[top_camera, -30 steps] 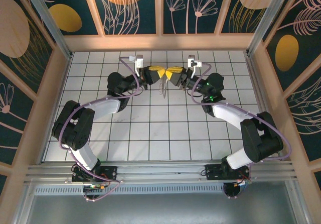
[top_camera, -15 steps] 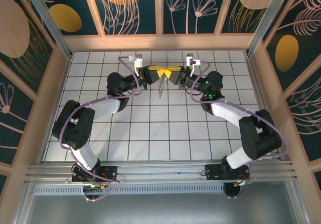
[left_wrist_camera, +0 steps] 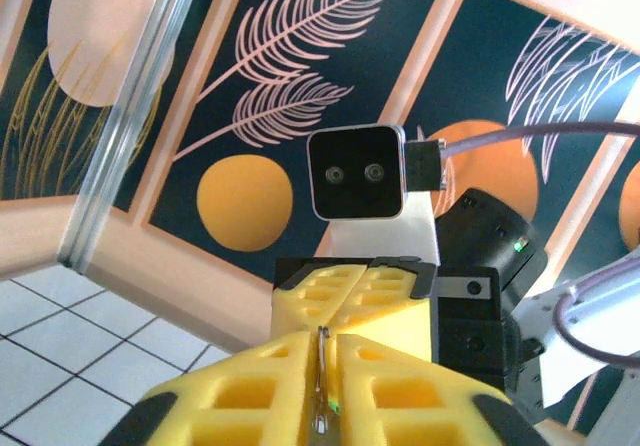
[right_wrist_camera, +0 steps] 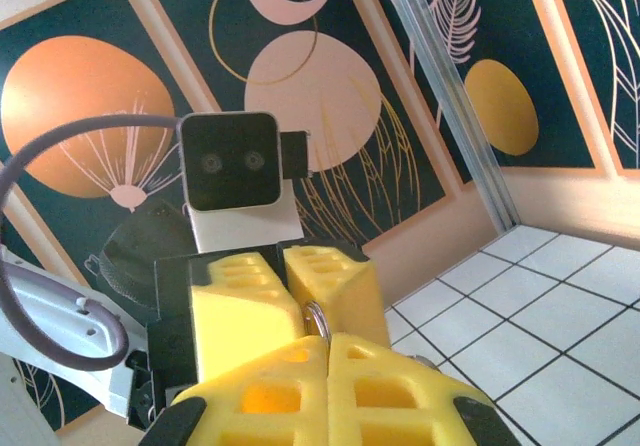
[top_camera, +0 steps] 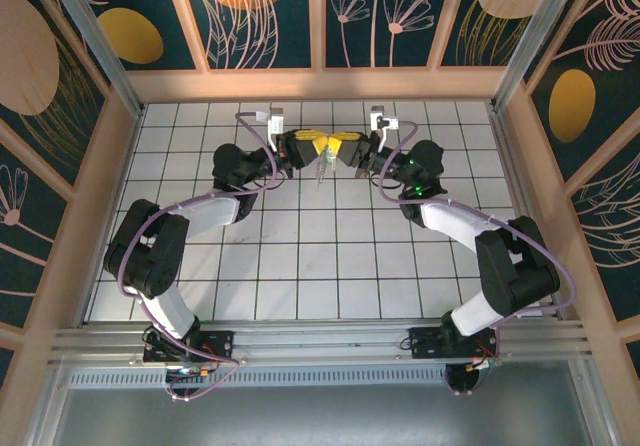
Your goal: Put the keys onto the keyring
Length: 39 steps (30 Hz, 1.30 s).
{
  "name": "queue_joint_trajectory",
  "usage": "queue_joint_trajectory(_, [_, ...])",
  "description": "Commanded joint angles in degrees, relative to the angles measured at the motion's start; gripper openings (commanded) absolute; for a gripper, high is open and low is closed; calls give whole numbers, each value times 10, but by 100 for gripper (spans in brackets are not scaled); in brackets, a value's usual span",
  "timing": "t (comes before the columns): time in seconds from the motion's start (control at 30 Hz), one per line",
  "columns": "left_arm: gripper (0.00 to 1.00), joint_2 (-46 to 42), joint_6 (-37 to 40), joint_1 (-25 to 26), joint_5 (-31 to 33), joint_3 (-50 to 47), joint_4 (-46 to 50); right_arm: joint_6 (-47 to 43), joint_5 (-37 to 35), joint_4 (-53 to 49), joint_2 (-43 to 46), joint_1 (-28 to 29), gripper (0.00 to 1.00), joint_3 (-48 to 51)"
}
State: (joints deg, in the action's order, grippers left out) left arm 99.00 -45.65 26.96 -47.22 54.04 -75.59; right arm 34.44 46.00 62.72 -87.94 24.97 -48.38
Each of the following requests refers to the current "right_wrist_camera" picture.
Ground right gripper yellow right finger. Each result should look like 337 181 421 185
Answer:
327 333 524 446

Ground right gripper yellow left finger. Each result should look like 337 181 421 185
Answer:
139 335 331 446

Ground small silver key ring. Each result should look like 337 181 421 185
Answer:
301 299 332 341

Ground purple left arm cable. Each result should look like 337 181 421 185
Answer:
0 114 184 373

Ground aluminium frame post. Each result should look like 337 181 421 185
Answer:
374 0 521 232

